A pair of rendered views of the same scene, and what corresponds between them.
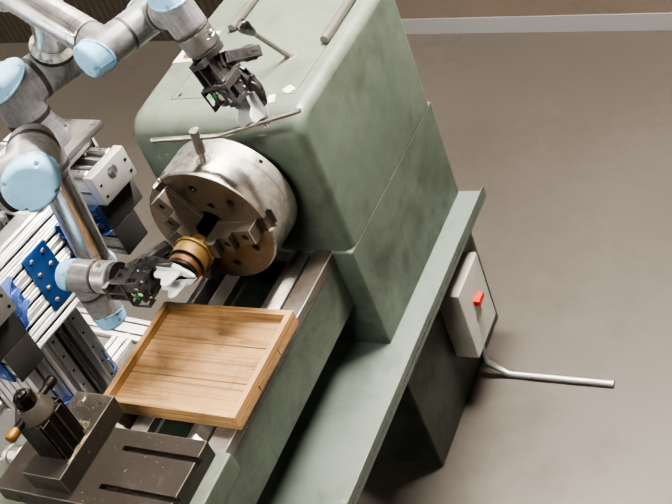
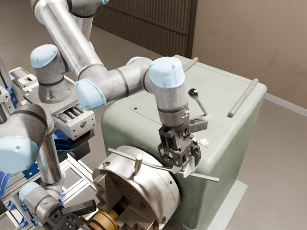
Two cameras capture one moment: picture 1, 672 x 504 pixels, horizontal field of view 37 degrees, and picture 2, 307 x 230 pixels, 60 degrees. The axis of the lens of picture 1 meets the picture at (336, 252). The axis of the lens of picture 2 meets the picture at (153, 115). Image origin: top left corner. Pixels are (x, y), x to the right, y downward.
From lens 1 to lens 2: 1.45 m
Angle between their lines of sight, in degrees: 4
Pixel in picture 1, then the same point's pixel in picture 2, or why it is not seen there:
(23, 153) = (12, 134)
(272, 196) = (169, 207)
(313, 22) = (223, 96)
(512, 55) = not seen: hidden behind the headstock
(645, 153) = (295, 169)
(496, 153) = not seen: hidden behind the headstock
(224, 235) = (130, 222)
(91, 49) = (88, 91)
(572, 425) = not seen: outside the picture
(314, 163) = (201, 193)
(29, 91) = (54, 67)
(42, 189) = (17, 164)
